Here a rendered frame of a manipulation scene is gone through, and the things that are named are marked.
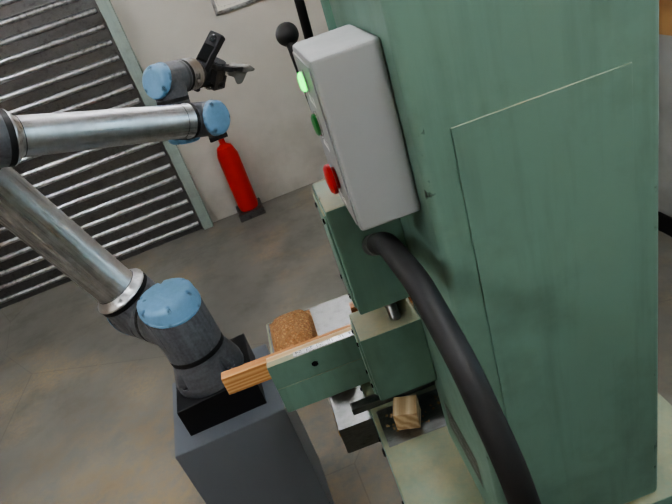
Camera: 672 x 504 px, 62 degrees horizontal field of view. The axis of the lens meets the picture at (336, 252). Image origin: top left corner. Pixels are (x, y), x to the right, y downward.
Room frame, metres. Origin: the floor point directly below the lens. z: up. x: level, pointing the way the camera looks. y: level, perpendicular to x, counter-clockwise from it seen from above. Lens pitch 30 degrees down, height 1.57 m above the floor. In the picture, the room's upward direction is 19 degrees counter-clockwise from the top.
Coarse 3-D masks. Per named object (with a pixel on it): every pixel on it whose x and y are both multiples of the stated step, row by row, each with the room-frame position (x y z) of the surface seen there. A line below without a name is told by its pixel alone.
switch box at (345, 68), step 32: (352, 32) 0.50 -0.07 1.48; (320, 64) 0.45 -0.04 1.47; (352, 64) 0.45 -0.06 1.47; (384, 64) 0.45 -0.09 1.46; (320, 96) 0.45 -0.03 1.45; (352, 96) 0.45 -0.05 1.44; (384, 96) 0.45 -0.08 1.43; (352, 128) 0.45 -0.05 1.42; (384, 128) 0.45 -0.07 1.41; (352, 160) 0.45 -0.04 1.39; (384, 160) 0.45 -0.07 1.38; (352, 192) 0.45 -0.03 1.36; (384, 192) 0.45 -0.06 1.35; (416, 192) 0.46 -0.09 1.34
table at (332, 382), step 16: (320, 304) 0.98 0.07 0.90; (336, 304) 0.96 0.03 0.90; (320, 320) 0.92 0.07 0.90; (336, 320) 0.91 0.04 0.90; (272, 352) 0.88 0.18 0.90; (336, 368) 0.77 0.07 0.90; (352, 368) 0.77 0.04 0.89; (304, 384) 0.77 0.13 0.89; (320, 384) 0.77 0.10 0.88; (336, 384) 0.77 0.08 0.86; (352, 384) 0.77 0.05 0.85; (288, 400) 0.77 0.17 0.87; (304, 400) 0.77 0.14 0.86
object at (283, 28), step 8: (280, 24) 0.89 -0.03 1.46; (288, 24) 0.88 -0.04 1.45; (280, 32) 0.87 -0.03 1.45; (288, 32) 0.87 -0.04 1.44; (296, 32) 0.88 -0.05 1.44; (280, 40) 0.88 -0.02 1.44; (288, 40) 0.87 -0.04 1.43; (296, 40) 0.88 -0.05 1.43; (288, 48) 0.87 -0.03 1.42; (296, 72) 0.86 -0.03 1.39; (392, 304) 0.63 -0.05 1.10; (392, 312) 0.63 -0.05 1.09
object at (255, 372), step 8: (344, 328) 0.82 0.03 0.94; (320, 336) 0.82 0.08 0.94; (296, 344) 0.82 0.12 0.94; (280, 352) 0.82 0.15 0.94; (256, 360) 0.82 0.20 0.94; (264, 360) 0.81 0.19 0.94; (232, 368) 0.82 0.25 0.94; (240, 368) 0.81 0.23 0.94; (248, 368) 0.80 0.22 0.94; (256, 368) 0.80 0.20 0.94; (264, 368) 0.80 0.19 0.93; (224, 376) 0.80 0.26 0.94; (232, 376) 0.80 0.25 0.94; (240, 376) 0.80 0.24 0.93; (248, 376) 0.80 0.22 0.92; (256, 376) 0.80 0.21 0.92; (264, 376) 0.80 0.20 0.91; (224, 384) 0.80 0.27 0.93; (232, 384) 0.80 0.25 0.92; (240, 384) 0.80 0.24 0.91; (248, 384) 0.80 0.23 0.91; (256, 384) 0.80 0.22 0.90; (232, 392) 0.80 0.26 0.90
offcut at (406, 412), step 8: (400, 400) 0.71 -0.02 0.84; (408, 400) 0.70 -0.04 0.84; (416, 400) 0.70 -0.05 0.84; (400, 408) 0.69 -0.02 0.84; (408, 408) 0.69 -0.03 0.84; (416, 408) 0.68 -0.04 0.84; (400, 416) 0.68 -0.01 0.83; (408, 416) 0.67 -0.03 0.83; (416, 416) 0.67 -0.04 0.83; (400, 424) 0.68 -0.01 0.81; (408, 424) 0.68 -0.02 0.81; (416, 424) 0.67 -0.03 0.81
